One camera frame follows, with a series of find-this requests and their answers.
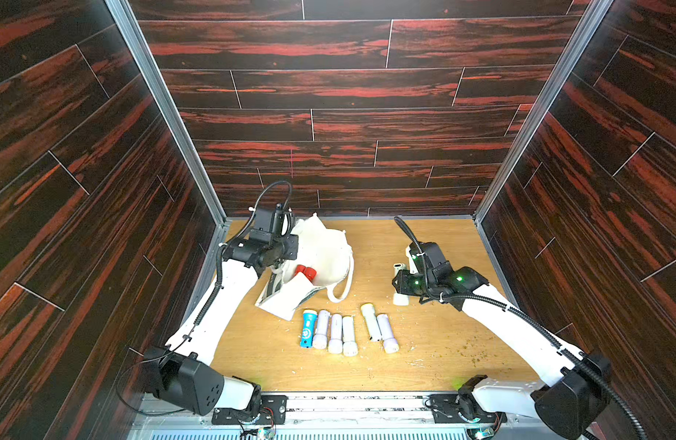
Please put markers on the pale green flashlight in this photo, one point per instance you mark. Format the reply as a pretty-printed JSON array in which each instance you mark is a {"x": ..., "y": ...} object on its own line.
[{"x": 399, "y": 298}]

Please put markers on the lavender flashlight right lower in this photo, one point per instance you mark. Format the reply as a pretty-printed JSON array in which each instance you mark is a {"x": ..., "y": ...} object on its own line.
[{"x": 390, "y": 344}]

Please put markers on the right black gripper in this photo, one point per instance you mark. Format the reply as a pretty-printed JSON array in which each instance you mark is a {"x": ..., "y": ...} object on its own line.
[{"x": 401, "y": 280}]

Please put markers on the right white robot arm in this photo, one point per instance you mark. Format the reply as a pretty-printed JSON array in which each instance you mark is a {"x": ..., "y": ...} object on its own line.
[{"x": 573, "y": 387}]

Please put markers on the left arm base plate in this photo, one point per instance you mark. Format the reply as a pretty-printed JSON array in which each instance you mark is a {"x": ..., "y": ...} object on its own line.
[{"x": 264, "y": 409}]

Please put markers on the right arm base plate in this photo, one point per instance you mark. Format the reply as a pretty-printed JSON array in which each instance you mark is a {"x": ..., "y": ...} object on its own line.
[{"x": 452, "y": 409}]

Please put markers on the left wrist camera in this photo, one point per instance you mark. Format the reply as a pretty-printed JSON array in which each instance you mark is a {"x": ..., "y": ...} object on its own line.
[{"x": 272, "y": 222}]

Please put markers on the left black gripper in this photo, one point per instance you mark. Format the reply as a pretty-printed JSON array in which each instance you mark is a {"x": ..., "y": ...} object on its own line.
[{"x": 291, "y": 241}]

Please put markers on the white floral canvas tote bag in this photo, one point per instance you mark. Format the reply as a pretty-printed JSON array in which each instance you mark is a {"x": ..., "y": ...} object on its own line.
[{"x": 321, "y": 248}]

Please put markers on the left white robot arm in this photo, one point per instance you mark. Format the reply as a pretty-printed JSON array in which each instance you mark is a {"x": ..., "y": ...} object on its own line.
[{"x": 180, "y": 371}]

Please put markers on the aluminium front rail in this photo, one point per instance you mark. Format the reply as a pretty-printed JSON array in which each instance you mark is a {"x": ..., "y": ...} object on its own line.
[{"x": 336, "y": 415}]

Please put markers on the blue flashlight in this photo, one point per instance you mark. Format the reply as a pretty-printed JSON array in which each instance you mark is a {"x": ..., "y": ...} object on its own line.
[{"x": 309, "y": 318}]

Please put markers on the white flashlight far left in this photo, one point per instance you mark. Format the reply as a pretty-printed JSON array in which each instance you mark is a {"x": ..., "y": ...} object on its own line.
[{"x": 320, "y": 338}]

